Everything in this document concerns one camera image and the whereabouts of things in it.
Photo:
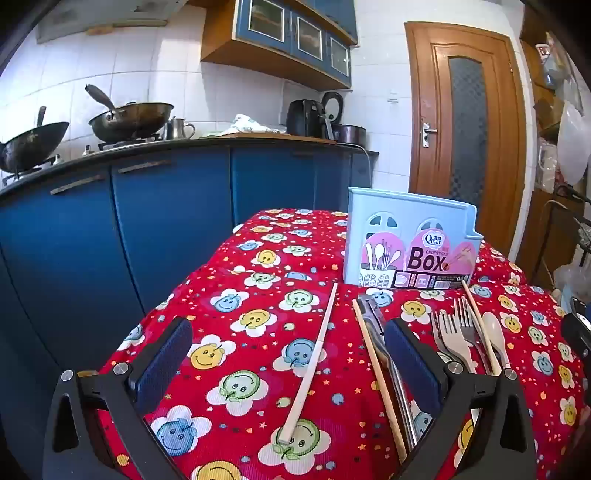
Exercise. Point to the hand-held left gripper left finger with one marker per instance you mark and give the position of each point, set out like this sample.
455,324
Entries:
161,364

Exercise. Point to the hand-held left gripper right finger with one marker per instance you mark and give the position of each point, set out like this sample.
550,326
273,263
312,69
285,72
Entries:
411,355

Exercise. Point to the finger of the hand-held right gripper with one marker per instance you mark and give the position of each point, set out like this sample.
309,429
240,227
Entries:
577,332

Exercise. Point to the tan wooden chopstick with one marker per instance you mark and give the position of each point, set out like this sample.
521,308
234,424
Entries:
376,369

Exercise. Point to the pale wooden chopstick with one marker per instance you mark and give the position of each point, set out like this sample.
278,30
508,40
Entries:
314,360

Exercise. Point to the light blue chopstick box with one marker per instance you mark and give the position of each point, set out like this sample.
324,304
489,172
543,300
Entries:
392,207

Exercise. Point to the beige plastic fork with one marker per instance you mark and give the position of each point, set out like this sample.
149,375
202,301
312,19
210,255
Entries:
450,337

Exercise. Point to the clear plastic bag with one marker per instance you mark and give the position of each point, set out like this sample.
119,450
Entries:
565,281

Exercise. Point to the metal fork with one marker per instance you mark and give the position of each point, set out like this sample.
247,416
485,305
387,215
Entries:
466,323

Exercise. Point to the beige plastic spoon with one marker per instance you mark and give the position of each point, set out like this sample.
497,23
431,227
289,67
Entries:
494,330

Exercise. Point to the red smiley flower tablecloth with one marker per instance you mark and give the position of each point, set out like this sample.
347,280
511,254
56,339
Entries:
258,369

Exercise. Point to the blue base cabinets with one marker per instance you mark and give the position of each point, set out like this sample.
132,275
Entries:
92,240

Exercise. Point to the white plastic jug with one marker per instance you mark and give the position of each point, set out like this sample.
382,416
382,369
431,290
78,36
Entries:
547,166

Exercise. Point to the white plastic bag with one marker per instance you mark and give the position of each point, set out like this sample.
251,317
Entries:
572,143

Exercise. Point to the gas stove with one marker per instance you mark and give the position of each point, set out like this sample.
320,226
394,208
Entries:
129,144

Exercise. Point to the metal pitcher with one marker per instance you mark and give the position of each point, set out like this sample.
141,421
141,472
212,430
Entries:
178,129

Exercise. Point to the large steel wok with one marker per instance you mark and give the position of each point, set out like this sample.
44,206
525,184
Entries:
131,122

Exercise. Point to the wooden cutting board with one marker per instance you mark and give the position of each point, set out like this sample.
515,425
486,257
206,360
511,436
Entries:
258,134

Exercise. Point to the white printed cloth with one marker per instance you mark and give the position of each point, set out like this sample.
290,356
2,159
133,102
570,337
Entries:
247,123

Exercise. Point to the black wok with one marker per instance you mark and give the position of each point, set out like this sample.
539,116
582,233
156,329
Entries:
27,145

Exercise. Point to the black air fryer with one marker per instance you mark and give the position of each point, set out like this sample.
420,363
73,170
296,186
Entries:
302,117

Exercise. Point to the brown wooden door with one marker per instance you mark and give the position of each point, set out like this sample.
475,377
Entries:
427,83

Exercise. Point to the dark metal ladle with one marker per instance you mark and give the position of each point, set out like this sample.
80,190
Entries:
101,97

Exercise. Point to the white red mug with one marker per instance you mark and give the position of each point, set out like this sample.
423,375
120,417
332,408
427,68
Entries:
542,54

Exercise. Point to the range hood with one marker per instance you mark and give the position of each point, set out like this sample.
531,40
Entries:
106,16

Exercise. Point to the wooden wall shelf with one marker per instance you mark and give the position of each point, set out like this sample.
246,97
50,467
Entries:
531,83

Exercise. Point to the white light switch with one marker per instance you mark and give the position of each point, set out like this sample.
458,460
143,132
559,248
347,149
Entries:
393,97

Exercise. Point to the blue wall cabinet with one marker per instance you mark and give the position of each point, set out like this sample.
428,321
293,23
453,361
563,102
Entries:
277,32

